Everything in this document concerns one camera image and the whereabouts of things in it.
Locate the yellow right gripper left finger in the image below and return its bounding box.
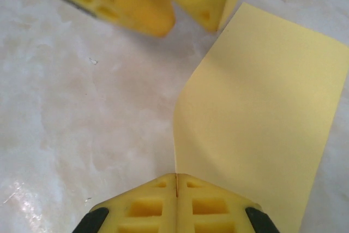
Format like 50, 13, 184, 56
72, 172, 177, 233

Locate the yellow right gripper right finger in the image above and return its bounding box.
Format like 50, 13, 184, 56
177, 172, 279, 233

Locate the yellow paper sheet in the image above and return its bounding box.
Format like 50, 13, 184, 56
172, 0, 349, 233

